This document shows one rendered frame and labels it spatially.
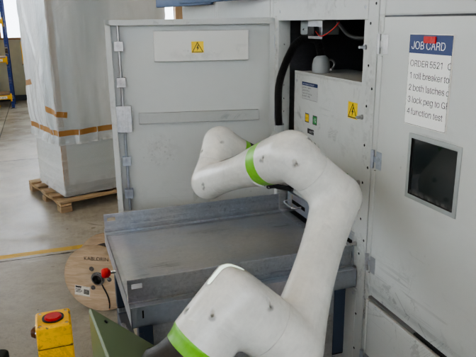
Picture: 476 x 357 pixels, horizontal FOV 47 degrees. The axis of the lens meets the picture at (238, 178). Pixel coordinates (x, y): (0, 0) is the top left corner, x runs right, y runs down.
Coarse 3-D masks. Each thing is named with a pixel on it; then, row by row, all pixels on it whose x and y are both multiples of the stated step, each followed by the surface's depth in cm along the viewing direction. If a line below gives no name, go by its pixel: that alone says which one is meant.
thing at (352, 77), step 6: (300, 72) 198; (306, 72) 194; (330, 72) 196; (336, 72) 196; (342, 72) 195; (348, 72) 195; (354, 72) 195; (360, 72) 194; (330, 78) 178; (336, 78) 174; (342, 78) 173; (348, 78) 176; (354, 78) 176; (360, 78) 176; (294, 102) 206; (294, 108) 206; (294, 114) 207
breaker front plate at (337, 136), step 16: (304, 80) 196; (320, 80) 185; (336, 80) 174; (320, 96) 186; (336, 96) 175; (352, 96) 167; (304, 112) 199; (320, 112) 187; (336, 112) 176; (304, 128) 200; (320, 128) 188; (336, 128) 178; (352, 128) 169; (320, 144) 189; (336, 144) 179; (352, 144) 170; (336, 160) 180; (352, 160) 170; (352, 176) 172
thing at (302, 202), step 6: (288, 192) 216; (288, 198) 217; (294, 198) 212; (300, 198) 207; (288, 204) 217; (294, 204) 213; (300, 204) 207; (306, 204) 202; (300, 210) 207; (306, 210) 203; (306, 216) 203; (348, 240) 176
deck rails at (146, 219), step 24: (120, 216) 198; (144, 216) 201; (168, 216) 204; (192, 216) 207; (216, 216) 210; (240, 216) 211; (240, 264) 156; (264, 264) 158; (288, 264) 161; (144, 288) 148; (168, 288) 150; (192, 288) 152
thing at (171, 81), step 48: (144, 48) 203; (192, 48) 203; (240, 48) 205; (144, 96) 208; (192, 96) 210; (240, 96) 213; (144, 144) 213; (192, 144) 215; (144, 192) 218; (192, 192) 221; (240, 192) 223
